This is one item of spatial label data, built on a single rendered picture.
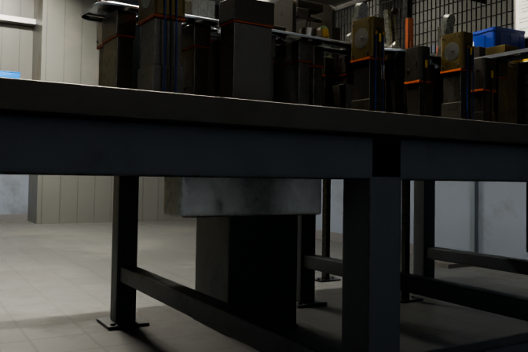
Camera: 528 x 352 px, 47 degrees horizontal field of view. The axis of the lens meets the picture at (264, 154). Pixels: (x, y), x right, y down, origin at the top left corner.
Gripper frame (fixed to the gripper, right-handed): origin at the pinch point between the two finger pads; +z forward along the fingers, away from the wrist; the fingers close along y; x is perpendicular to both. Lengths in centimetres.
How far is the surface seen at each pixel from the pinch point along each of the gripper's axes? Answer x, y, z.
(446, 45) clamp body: -7.8, 19.0, 26.5
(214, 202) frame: -102, 42, 74
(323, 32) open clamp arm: -33.0, -12.6, 19.8
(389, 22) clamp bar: -0.6, -14.5, 11.0
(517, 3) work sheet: 55, 0, -2
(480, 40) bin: 35.1, -1.9, 15.2
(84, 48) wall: 41, -570, -77
